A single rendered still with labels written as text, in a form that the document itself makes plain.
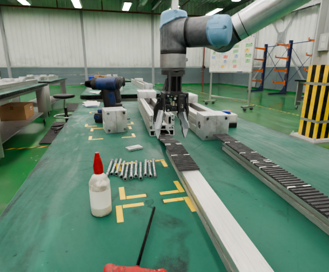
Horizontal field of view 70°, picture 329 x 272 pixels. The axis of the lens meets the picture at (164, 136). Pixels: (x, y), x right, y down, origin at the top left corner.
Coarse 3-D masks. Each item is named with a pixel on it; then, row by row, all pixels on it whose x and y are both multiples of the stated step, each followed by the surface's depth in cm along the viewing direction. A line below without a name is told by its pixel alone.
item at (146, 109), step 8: (144, 104) 121; (152, 104) 141; (144, 112) 114; (152, 112) 98; (168, 112) 98; (144, 120) 116; (152, 120) 93; (168, 120) 94; (152, 128) 93; (168, 128) 95; (152, 136) 94
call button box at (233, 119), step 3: (231, 114) 107; (234, 114) 107; (231, 117) 106; (234, 117) 107; (237, 117) 107; (231, 120) 107; (234, 120) 107; (231, 123) 108; (234, 123) 108; (231, 126) 108; (234, 126) 108
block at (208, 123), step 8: (200, 112) 92; (208, 112) 92; (216, 112) 92; (200, 120) 90; (208, 120) 87; (216, 120) 87; (224, 120) 88; (200, 128) 91; (208, 128) 88; (216, 128) 88; (224, 128) 89; (200, 136) 91; (208, 136) 89
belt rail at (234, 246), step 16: (192, 176) 52; (192, 192) 46; (208, 192) 45; (208, 208) 40; (224, 208) 40; (208, 224) 38; (224, 224) 36; (224, 240) 33; (240, 240) 33; (224, 256) 32; (240, 256) 30; (256, 256) 30
